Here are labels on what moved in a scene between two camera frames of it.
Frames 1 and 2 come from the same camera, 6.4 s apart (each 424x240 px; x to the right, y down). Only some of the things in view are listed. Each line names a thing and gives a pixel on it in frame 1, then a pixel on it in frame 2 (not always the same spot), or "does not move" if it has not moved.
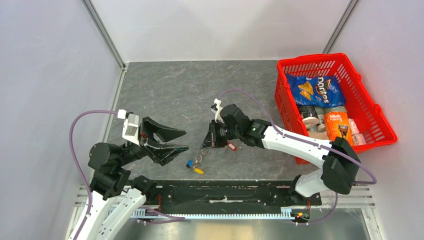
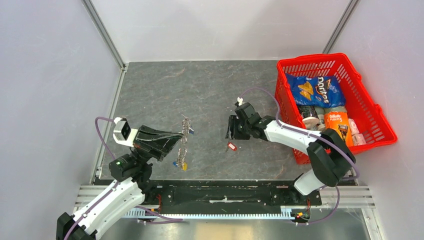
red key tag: [232, 146] does not move
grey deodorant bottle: [310, 116] does not move
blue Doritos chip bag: [316, 91] does not move
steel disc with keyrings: [199, 157] → [182, 152]
